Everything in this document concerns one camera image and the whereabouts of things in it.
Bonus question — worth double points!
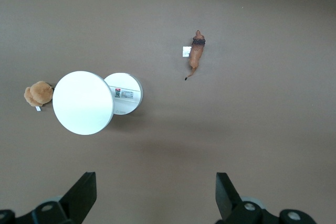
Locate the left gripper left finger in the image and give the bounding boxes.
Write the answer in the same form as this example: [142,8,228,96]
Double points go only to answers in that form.
[15,172,97,224]

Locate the white round desk lamp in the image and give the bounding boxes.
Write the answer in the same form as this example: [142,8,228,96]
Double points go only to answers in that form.
[52,70,144,136]

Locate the brown lion statue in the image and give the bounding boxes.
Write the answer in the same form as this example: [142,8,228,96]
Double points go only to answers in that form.
[184,30,206,81]

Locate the brown bear plush keychain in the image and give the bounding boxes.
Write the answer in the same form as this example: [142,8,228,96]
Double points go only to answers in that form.
[24,81,55,112]

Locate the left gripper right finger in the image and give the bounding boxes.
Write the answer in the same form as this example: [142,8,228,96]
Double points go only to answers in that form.
[215,172,283,224]

